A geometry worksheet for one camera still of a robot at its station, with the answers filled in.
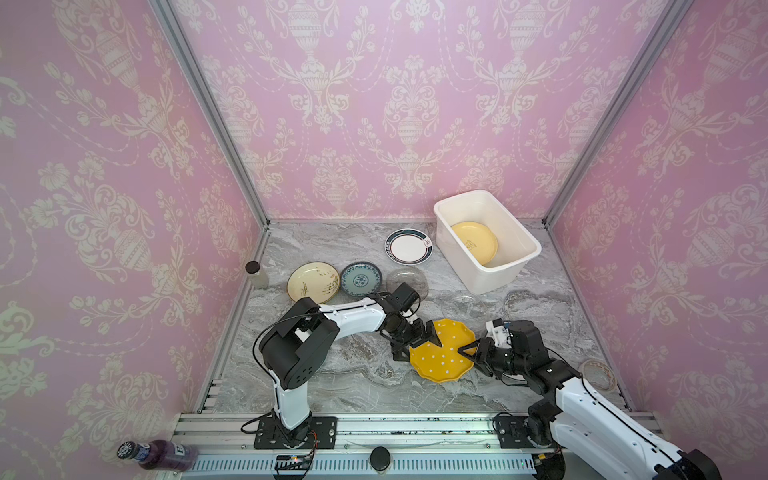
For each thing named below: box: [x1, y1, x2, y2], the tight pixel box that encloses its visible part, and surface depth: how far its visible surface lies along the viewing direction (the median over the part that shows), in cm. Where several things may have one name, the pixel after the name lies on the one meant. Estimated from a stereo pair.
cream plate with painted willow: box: [286, 261, 340, 304], surface depth 104 cm
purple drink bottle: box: [117, 440, 199, 472], surface depth 61 cm
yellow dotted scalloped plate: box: [409, 319, 476, 383], surface depth 85 cm
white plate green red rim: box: [384, 228, 434, 266], surface depth 115 cm
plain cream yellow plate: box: [451, 221, 499, 266], surface depth 114 cm
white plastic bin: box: [434, 190, 542, 295], surface depth 106 cm
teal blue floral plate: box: [340, 261, 383, 298], surface depth 105 cm
